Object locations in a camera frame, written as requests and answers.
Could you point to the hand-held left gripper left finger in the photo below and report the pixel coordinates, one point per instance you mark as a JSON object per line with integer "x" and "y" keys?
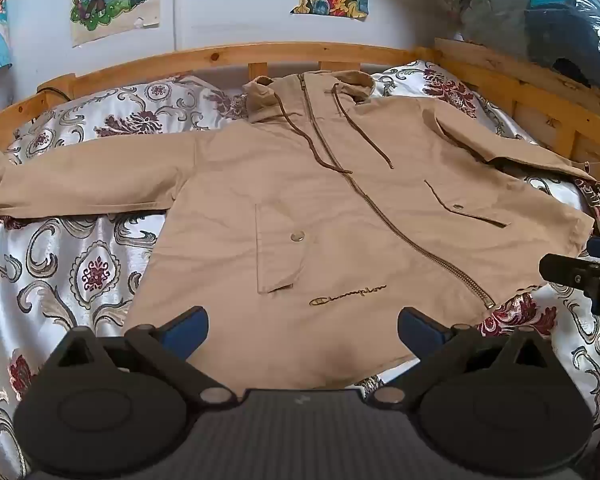
{"x": 187, "y": 332}

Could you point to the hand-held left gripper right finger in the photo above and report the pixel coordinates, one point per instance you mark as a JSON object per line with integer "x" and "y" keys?
{"x": 420, "y": 331}

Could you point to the tan hooded jacket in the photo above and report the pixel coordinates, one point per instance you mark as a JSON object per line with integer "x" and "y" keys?
{"x": 305, "y": 220}

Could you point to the clear plastic bag of clothes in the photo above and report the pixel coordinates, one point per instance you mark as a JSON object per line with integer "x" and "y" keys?
{"x": 535, "y": 10}

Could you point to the floral satin bed sheet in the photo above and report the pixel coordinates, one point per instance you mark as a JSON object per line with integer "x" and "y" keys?
{"x": 60, "y": 280}

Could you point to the wooden bed frame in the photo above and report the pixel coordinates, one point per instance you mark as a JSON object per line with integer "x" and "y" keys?
{"x": 540, "y": 95}

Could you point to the white wall pipe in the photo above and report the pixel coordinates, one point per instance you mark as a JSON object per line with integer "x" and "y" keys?
{"x": 176, "y": 5}

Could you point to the green cartoon wall poster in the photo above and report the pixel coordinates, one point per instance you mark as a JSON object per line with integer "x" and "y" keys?
{"x": 115, "y": 0}

